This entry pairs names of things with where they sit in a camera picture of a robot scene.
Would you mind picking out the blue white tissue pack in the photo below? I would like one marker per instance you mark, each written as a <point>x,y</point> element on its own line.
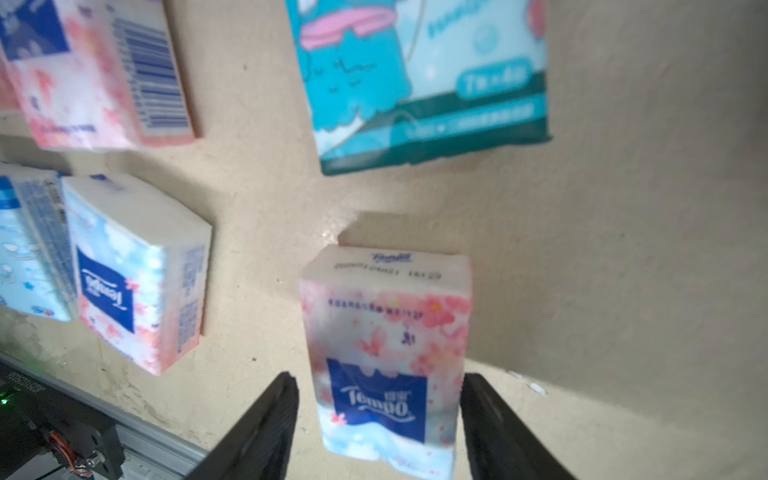
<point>36,262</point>

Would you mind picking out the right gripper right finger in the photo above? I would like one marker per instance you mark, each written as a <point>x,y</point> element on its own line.
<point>499,444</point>

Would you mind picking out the blue Tempo tissue pack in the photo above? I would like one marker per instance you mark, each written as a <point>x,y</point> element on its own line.
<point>140,262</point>

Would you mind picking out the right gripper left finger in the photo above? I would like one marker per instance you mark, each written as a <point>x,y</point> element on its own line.
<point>258,446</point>

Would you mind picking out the teal cartoon tissue pack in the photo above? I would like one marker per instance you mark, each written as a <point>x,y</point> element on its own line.
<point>392,83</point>

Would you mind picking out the pink white tissue pack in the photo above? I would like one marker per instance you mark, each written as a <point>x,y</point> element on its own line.
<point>387,334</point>

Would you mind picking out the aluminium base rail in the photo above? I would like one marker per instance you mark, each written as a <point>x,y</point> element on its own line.
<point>52,430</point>

